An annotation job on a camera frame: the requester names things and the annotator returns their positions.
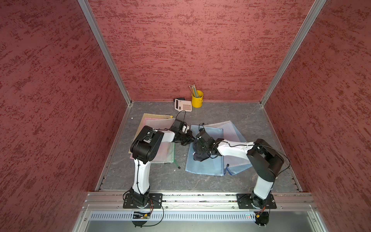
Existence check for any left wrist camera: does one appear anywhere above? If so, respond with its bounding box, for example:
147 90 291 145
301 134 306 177
170 119 189 133

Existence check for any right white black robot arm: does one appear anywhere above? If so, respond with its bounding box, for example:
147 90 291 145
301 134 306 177
193 130 285 209

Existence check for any aluminium front rail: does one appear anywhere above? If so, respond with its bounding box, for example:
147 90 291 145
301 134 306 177
73 191 327 232

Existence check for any left aluminium corner post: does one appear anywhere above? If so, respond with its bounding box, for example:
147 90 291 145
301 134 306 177
78 0 132 107

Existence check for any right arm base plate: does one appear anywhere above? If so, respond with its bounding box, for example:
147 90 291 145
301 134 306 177
236 193 277 210

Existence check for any yellow mesh document bag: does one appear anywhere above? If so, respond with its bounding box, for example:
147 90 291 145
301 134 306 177
134 113 175 155

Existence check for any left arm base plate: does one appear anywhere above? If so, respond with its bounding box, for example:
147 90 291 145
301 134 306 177
123 193 163 209

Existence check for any yellow pen cup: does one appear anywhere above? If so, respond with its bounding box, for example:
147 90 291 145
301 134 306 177
191 90 204 108

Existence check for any light blue document bag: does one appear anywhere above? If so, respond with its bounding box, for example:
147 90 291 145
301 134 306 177
185 125 224 177

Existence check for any blue mesh document bag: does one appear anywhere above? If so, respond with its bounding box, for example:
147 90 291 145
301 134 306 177
223 121 252 175

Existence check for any white mesh document bag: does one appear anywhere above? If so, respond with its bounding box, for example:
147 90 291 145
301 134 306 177
205 121 250 168

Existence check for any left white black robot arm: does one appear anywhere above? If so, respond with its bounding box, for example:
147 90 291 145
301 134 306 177
129 126 194 207

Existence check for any aluminium corner post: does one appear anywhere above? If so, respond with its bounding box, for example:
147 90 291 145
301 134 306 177
260 0 326 108
78 0 132 107

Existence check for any right aluminium corner post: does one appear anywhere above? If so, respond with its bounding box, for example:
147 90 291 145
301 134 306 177
260 0 326 108

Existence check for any coloured pencils bundle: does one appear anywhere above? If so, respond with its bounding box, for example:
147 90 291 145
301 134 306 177
189 84 199 98

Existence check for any pink desk calculator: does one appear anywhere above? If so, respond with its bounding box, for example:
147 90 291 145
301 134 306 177
174 99 192 112

